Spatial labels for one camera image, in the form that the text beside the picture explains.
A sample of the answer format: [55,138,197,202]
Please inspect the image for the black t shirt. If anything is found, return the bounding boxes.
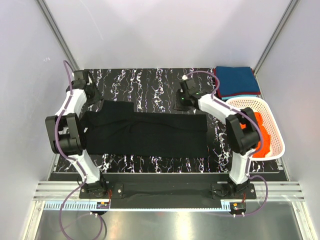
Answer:
[80,100,208,158]

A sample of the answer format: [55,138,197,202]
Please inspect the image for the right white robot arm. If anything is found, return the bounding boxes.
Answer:
[176,75,262,199]

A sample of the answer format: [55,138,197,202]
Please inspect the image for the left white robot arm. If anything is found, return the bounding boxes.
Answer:
[45,69,108,198]

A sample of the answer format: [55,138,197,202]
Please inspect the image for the black marble pattern mat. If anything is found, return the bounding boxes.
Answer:
[90,68,232,174]

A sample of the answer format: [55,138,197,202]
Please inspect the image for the folded light blue t shirt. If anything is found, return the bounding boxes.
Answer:
[221,94,259,102]

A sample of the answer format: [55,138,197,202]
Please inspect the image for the white plastic laundry basket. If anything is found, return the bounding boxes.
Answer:
[226,96,285,162]

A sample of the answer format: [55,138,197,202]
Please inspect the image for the orange t shirt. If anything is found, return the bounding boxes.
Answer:
[238,109,271,158]

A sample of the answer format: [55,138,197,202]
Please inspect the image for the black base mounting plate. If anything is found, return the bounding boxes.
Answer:
[79,172,257,210]

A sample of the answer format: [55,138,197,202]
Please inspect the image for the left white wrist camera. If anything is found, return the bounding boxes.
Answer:
[86,73,93,86]

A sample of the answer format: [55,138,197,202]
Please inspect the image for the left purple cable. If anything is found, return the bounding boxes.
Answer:
[53,59,106,238]

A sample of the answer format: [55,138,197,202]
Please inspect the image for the purple cable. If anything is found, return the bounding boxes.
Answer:
[53,59,106,238]
[183,70,270,217]

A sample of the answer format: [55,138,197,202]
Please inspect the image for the left aluminium frame post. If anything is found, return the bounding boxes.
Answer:
[35,0,80,70]

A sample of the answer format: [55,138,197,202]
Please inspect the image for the aluminium frame post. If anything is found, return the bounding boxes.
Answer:
[35,0,80,70]
[253,0,300,74]

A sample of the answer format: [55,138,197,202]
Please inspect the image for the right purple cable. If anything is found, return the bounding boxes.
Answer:
[183,70,270,217]

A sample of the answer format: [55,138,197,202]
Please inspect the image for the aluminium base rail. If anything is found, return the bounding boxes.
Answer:
[33,181,304,202]

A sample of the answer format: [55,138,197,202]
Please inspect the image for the slotted cable duct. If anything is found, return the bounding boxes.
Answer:
[43,201,232,213]

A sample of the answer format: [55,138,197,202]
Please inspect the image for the right aluminium frame post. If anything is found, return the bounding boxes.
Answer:
[253,0,300,74]

